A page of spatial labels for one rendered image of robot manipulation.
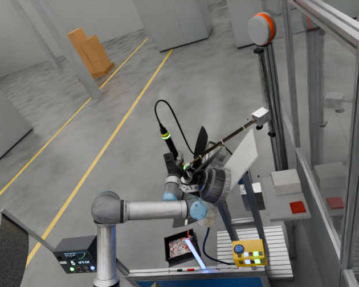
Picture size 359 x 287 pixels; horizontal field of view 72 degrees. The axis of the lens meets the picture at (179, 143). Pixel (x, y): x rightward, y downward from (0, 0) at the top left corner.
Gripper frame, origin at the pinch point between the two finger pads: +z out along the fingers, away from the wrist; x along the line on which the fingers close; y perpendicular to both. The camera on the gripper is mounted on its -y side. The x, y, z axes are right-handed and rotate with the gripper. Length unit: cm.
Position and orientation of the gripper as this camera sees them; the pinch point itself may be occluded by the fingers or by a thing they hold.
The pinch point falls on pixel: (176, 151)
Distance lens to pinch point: 141.5
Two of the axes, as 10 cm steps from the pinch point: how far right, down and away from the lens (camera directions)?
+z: 1.0, -6.3, 7.7
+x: 9.4, -2.0, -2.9
